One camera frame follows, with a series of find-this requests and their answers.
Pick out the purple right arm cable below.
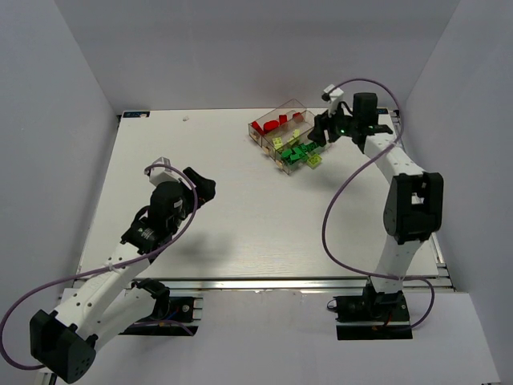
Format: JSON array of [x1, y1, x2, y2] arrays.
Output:
[[320, 78, 436, 330]]

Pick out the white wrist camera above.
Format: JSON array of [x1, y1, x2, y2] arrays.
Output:
[[321, 84, 344, 117], [144, 156, 179, 187]]

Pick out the red flower toy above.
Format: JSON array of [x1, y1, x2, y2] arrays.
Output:
[[263, 120, 281, 134]]

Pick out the green stepped lego brick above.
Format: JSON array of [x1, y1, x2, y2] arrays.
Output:
[[291, 146, 306, 158]]

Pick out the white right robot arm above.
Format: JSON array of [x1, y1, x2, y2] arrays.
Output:
[[308, 88, 444, 303]]

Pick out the clear three-compartment organizer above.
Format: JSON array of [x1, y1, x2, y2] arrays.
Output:
[[248, 99, 329, 175]]

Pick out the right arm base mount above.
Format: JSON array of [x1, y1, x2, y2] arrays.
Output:
[[326, 295, 413, 341]]

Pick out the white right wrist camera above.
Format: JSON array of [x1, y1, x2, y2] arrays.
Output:
[[321, 84, 344, 117]]

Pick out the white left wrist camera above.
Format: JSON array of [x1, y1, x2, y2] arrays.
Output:
[[144, 156, 179, 187]]

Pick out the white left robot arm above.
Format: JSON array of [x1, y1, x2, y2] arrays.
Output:
[[30, 164, 216, 384]]

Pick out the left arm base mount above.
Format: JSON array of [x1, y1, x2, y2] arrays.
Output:
[[120, 295, 204, 337]]

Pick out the red lego brick stack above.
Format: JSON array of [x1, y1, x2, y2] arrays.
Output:
[[251, 121, 265, 136]]

